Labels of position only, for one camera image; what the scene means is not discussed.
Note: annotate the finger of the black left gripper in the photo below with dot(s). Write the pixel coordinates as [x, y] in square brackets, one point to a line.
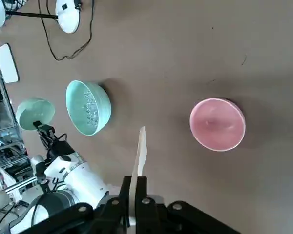
[50, 135]
[40, 130]

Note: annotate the small green bowl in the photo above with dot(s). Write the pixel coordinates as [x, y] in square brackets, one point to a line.
[36, 111]

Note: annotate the white rectangular tray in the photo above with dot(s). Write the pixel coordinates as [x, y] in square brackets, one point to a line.
[7, 63]

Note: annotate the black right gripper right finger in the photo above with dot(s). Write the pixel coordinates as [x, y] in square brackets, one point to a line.
[161, 219]

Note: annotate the white desk lamp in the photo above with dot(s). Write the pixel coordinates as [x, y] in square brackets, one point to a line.
[67, 17]

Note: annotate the large green bowl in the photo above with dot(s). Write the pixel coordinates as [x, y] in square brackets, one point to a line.
[80, 109]

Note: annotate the pink bowl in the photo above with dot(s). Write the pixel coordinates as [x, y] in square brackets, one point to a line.
[217, 126]

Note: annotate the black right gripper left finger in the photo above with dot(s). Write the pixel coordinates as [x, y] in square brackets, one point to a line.
[105, 217]

